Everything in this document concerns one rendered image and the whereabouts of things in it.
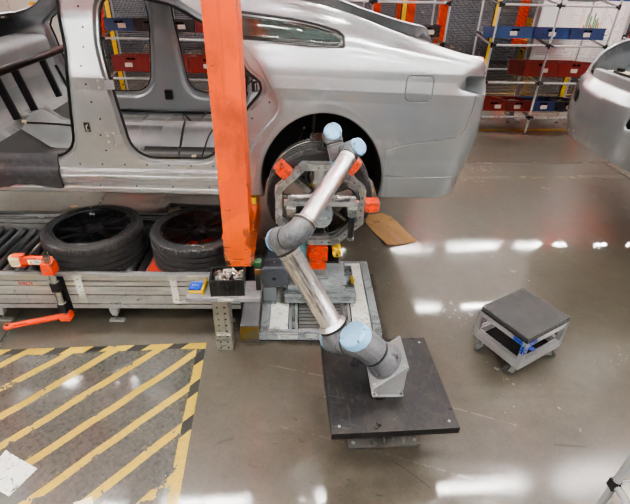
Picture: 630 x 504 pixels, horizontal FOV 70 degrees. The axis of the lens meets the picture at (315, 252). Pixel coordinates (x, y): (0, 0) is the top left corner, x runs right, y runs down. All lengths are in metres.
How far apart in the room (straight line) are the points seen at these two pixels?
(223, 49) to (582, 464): 2.68
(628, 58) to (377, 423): 4.37
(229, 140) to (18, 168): 1.60
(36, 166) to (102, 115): 0.60
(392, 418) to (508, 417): 0.81
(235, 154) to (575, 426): 2.35
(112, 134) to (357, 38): 1.60
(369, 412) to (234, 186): 1.36
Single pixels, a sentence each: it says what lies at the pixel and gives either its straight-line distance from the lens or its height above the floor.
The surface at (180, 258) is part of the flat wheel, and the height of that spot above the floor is 0.44.
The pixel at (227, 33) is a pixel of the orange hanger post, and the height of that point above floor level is 1.81.
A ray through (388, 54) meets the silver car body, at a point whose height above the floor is 1.65.
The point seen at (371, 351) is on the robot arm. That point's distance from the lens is 2.17.
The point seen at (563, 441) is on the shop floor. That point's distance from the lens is 2.90.
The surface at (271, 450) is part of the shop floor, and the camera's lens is 2.51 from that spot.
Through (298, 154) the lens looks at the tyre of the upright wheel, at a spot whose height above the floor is 1.14.
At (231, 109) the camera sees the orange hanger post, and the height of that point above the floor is 1.47.
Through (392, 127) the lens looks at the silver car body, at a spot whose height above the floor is 1.23.
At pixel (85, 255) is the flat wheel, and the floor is 0.46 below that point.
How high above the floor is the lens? 2.09
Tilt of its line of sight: 33 degrees down
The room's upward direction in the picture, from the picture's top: 2 degrees clockwise
